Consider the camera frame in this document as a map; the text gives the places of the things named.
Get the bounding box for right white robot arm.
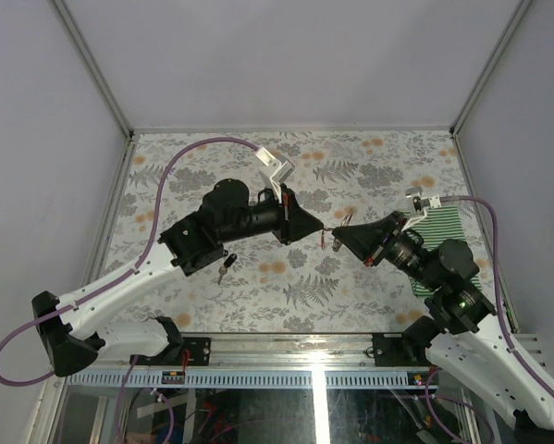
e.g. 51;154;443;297
333;212;554;443

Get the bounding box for green striped cloth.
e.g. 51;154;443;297
405;206;484;297

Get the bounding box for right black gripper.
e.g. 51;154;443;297
331;209;440;290

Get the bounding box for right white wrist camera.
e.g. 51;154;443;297
402;186;442;231

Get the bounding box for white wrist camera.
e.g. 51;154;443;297
402;186;442;231
255;147;295;197

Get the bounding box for red key tag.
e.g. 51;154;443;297
319;229;326;250

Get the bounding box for white slotted cable duct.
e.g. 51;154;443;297
68;369;427;390

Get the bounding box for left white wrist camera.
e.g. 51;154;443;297
255;147;295;197

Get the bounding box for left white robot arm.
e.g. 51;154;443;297
31;179;324;377

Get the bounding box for floral patterned table mat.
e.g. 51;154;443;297
103;130;467;333

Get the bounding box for aluminium front rail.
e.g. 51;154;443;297
49;331;548;369

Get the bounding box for silver keyring with keys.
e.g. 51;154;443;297
331;208;356;253

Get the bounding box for black tagged key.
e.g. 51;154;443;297
217;253;238;285

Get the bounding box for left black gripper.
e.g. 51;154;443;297
221;184;326;246

